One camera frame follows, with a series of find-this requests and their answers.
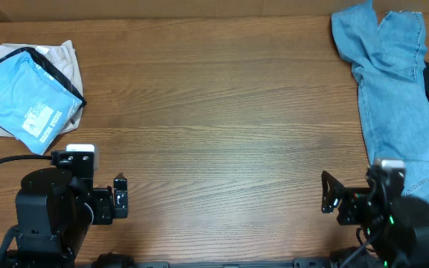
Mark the black printed t-shirt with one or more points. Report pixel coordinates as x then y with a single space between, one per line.
74 121

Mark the blue denim jeans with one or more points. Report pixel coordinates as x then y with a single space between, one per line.
388 60

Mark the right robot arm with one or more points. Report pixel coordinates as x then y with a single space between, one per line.
396 227

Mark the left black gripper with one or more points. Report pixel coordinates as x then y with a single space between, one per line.
106 211

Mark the light blue t-shirt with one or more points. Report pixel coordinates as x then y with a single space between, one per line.
34 107

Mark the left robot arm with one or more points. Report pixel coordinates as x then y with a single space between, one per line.
54 210

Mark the beige folded garment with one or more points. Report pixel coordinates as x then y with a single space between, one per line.
62 56

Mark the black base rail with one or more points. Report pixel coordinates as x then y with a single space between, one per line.
125 261

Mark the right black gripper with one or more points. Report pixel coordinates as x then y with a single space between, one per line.
354 196

